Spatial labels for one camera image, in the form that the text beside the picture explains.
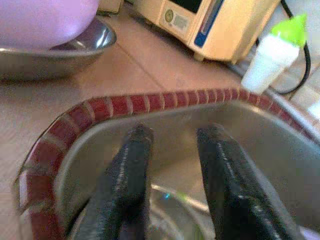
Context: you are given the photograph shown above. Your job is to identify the stainless steel sink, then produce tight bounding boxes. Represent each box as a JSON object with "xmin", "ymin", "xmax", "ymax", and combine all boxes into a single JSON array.
[{"xmin": 13, "ymin": 87, "xmax": 320, "ymax": 240}]

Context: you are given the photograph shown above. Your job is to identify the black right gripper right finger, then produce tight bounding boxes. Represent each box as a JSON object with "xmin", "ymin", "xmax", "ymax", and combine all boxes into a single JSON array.
[{"xmin": 196, "ymin": 126, "xmax": 301, "ymax": 240}]

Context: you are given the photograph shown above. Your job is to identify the round steel bowl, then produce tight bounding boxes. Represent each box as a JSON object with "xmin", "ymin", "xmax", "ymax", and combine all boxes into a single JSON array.
[{"xmin": 147, "ymin": 183, "xmax": 218, "ymax": 240}]

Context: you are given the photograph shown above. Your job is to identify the black power cable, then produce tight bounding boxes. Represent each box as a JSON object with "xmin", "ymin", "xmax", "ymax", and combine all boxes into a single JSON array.
[{"xmin": 274, "ymin": 0, "xmax": 312, "ymax": 95}]

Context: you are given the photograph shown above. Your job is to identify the lavender plastic bowl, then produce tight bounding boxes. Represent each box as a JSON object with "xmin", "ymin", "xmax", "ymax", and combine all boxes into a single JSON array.
[{"xmin": 0, "ymin": 0, "xmax": 100, "ymax": 50}]

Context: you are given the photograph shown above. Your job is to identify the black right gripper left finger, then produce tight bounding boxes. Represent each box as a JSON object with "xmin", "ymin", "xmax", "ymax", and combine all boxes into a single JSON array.
[{"xmin": 74, "ymin": 122, "xmax": 155, "ymax": 240}]

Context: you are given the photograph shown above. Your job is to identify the round steel plate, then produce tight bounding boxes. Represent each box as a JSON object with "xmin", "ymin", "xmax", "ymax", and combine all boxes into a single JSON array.
[{"xmin": 0, "ymin": 17, "xmax": 118, "ymax": 82}]

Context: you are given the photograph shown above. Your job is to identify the beige water ionizer machine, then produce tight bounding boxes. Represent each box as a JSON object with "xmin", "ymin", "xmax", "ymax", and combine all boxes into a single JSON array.
[{"xmin": 127, "ymin": 0, "xmax": 282, "ymax": 65}]

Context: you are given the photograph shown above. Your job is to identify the small white bottle green cap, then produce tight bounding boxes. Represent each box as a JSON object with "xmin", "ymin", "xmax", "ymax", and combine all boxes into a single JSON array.
[{"xmin": 240, "ymin": 13, "xmax": 308, "ymax": 94}]

